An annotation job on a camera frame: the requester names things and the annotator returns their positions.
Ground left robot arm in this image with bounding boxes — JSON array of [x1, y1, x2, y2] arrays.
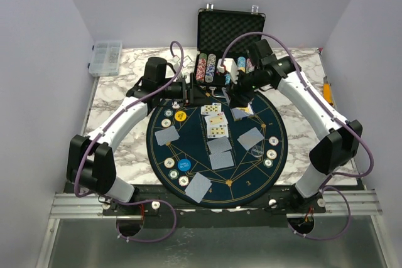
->
[[66, 57, 206, 215]]

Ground green poker chip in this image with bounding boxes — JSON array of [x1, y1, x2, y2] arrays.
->
[[263, 159, 273, 168]]

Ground eight of clubs card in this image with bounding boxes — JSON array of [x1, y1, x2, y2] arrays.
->
[[200, 103, 222, 115]]

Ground red white poker chip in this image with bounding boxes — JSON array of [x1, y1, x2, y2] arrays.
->
[[268, 136, 280, 146]]

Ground round blue poker mat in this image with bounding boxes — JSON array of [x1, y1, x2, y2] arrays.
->
[[146, 92, 288, 208]]

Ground clear plastic organizer box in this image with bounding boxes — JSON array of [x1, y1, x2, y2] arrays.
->
[[89, 40, 122, 77]]

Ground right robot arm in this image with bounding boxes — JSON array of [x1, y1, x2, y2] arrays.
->
[[219, 40, 362, 213]]

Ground face-down board card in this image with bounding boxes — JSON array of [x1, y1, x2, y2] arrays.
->
[[207, 136, 232, 154], [209, 151, 234, 170]]

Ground black mounting base rail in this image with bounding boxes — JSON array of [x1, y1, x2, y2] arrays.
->
[[102, 185, 326, 228]]

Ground blue grey chip stack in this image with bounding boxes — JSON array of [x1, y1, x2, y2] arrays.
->
[[205, 53, 216, 83]]

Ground light blue chip stack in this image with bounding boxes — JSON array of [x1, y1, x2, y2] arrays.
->
[[225, 73, 231, 85]]

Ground yellow white poker chip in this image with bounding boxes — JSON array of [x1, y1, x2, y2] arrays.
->
[[266, 149, 277, 160]]

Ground red triangular card marker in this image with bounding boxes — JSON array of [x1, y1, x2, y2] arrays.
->
[[222, 88, 230, 105]]

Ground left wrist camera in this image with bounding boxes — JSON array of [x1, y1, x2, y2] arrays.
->
[[171, 56, 192, 71]]

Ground blue small blind button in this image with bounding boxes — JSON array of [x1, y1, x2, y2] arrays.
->
[[177, 159, 192, 172]]

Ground orange utility knife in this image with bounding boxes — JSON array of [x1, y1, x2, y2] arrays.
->
[[323, 76, 334, 106]]

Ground clear dealer button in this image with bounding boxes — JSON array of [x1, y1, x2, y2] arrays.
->
[[250, 145, 264, 158]]

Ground pink green chip stack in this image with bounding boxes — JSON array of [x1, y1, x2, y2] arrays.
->
[[246, 58, 254, 73]]

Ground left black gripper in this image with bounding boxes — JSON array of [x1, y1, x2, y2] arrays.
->
[[158, 72, 212, 107]]

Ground red white chip stack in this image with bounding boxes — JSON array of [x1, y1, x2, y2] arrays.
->
[[195, 53, 207, 82]]

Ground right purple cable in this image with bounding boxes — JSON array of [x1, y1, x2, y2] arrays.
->
[[219, 31, 375, 240]]

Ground blue playing card box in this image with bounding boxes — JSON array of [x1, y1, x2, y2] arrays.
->
[[231, 104, 254, 121]]

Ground two of hearts card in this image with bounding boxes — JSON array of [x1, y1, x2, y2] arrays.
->
[[204, 112, 228, 127]]

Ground yellow big blind button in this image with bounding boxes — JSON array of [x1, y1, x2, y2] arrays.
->
[[175, 110, 187, 122]]

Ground black aluminium chip case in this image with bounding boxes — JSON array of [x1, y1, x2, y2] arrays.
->
[[194, 4, 266, 89]]

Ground yellow fifty poker chip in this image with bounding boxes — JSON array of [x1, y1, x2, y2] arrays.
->
[[161, 119, 171, 128]]

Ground yellow chip stack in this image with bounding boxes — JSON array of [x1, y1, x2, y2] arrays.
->
[[237, 56, 246, 72]]

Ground playing card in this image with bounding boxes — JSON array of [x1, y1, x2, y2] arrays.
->
[[237, 127, 264, 151], [185, 173, 212, 203], [155, 126, 180, 146]]

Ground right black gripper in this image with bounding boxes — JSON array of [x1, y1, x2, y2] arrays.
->
[[225, 67, 264, 108]]

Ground green white chip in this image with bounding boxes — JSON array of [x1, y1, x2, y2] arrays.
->
[[168, 169, 179, 180]]

